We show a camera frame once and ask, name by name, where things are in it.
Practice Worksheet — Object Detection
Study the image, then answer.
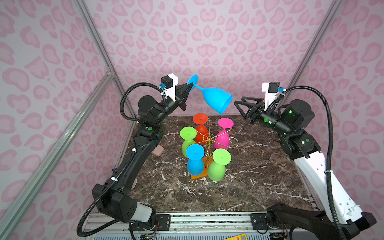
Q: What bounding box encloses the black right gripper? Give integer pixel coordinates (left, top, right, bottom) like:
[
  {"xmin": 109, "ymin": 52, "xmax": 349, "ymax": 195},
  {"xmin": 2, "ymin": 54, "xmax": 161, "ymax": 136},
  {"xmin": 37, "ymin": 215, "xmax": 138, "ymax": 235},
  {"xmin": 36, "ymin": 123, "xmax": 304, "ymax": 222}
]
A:
[{"xmin": 235, "ymin": 96, "xmax": 294, "ymax": 137}]

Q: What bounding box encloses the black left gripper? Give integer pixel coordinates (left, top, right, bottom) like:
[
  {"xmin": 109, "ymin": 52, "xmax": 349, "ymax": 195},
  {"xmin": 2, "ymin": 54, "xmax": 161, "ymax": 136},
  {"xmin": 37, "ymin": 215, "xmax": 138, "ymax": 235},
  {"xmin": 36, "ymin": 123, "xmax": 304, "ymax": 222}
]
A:
[{"xmin": 154, "ymin": 82, "xmax": 192, "ymax": 127}]

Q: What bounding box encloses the blue wine glass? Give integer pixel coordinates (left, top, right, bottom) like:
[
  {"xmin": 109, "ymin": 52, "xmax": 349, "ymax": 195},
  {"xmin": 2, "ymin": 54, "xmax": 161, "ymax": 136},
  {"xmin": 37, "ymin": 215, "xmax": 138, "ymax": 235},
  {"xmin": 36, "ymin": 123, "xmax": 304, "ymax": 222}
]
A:
[
  {"xmin": 188, "ymin": 75, "xmax": 233, "ymax": 115},
  {"xmin": 186, "ymin": 144, "xmax": 205, "ymax": 176}
]

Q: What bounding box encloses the magenta wine glass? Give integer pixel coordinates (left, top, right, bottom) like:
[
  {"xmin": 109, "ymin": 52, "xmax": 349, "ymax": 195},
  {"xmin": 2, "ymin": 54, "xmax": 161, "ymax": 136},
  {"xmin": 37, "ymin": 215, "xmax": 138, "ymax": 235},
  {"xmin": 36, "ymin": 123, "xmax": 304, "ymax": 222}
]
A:
[{"xmin": 214, "ymin": 118, "xmax": 234, "ymax": 150}]

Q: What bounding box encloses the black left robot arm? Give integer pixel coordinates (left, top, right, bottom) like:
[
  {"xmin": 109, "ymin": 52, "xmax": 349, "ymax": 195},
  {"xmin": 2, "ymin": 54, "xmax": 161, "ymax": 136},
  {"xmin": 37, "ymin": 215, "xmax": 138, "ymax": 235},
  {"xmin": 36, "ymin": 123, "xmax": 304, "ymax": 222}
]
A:
[{"xmin": 86, "ymin": 83, "xmax": 194, "ymax": 226}]

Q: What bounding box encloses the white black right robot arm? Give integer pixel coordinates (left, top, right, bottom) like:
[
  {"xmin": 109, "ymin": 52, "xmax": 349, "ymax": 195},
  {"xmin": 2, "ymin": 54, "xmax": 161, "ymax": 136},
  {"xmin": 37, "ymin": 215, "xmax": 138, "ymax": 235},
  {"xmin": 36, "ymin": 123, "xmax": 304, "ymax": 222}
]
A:
[{"xmin": 234, "ymin": 97, "xmax": 377, "ymax": 240}]

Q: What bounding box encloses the green wine glass back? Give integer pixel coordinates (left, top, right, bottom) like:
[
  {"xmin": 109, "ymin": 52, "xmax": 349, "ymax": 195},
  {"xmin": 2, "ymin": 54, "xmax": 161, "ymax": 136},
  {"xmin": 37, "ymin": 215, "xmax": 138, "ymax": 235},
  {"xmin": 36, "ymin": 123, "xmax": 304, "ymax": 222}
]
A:
[{"xmin": 180, "ymin": 127, "xmax": 197, "ymax": 158}]

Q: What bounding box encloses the green wine glass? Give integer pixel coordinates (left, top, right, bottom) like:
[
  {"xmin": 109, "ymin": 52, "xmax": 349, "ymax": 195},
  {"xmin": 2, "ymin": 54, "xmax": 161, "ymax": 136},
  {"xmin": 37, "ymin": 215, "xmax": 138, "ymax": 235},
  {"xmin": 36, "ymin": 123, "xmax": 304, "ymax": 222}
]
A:
[
  {"xmin": 208, "ymin": 149, "xmax": 232, "ymax": 182},
  {"xmin": 180, "ymin": 127, "xmax": 197, "ymax": 158}
]

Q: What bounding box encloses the red wine glass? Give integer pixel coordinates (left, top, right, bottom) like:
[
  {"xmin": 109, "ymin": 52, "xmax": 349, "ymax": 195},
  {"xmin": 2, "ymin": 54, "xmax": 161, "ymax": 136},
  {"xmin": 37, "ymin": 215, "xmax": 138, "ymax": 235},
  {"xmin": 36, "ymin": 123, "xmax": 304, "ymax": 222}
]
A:
[{"xmin": 193, "ymin": 113, "xmax": 209, "ymax": 145}]

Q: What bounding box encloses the blue wine glass front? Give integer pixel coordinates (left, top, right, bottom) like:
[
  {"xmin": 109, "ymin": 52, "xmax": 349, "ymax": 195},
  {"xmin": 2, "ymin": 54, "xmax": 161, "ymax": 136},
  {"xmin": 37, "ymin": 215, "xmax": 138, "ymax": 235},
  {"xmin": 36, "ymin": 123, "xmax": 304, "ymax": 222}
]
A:
[{"xmin": 186, "ymin": 144, "xmax": 205, "ymax": 176}]

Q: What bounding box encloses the green wine glass front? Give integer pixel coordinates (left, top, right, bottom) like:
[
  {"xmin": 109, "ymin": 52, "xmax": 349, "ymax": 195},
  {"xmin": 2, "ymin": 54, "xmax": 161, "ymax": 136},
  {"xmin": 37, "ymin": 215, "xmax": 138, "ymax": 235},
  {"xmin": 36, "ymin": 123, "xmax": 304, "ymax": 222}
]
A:
[{"xmin": 208, "ymin": 149, "xmax": 232, "ymax": 182}]

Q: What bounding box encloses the pink rectangular case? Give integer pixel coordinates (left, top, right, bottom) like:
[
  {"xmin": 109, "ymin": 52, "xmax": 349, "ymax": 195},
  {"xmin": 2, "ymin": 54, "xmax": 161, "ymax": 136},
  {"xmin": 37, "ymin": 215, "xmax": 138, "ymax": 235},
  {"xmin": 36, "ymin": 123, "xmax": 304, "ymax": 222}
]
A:
[{"xmin": 152, "ymin": 145, "xmax": 165, "ymax": 157}]

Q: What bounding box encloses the pink pen cup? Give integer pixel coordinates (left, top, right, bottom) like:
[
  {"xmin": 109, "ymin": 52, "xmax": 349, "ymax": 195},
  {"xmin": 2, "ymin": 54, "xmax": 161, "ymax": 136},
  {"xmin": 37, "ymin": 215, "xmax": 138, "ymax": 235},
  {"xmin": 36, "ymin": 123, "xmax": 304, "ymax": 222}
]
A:
[{"xmin": 131, "ymin": 178, "xmax": 138, "ymax": 190}]

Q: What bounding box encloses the yellow plastic object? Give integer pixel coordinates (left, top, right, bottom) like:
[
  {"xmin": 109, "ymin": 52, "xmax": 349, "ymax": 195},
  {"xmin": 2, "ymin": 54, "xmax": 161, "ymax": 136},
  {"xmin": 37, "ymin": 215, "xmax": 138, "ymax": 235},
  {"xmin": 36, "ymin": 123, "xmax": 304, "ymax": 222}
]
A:
[{"xmin": 224, "ymin": 234, "xmax": 248, "ymax": 240}]

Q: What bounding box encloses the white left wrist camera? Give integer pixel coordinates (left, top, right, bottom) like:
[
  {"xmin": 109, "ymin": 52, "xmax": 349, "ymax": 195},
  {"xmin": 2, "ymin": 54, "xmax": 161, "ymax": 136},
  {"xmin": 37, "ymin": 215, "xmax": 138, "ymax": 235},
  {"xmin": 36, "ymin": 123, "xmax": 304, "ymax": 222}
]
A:
[{"xmin": 159, "ymin": 74, "xmax": 179, "ymax": 102}]

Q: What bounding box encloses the gold wire glass rack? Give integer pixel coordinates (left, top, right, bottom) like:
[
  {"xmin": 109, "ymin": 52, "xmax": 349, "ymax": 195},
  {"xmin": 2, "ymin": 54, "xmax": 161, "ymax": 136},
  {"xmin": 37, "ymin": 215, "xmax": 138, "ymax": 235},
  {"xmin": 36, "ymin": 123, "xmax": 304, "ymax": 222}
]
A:
[{"xmin": 191, "ymin": 117, "xmax": 239, "ymax": 180}]

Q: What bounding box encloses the right black corrugated cable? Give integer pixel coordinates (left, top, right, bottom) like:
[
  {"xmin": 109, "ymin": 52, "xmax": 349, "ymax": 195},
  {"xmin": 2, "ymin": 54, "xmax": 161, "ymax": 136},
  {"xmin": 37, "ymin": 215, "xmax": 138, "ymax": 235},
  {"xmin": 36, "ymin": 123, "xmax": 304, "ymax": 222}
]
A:
[{"xmin": 266, "ymin": 85, "xmax": 346, "ymax": 240}]

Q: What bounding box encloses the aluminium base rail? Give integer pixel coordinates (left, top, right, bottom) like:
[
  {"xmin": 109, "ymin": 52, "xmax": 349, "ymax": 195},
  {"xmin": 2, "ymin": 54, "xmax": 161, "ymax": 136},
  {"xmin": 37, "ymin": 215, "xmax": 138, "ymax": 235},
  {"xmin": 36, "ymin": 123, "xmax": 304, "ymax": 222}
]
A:
[{"xmin": 89, "ymin": 212, "xmax": 316, "ymax": 240}]

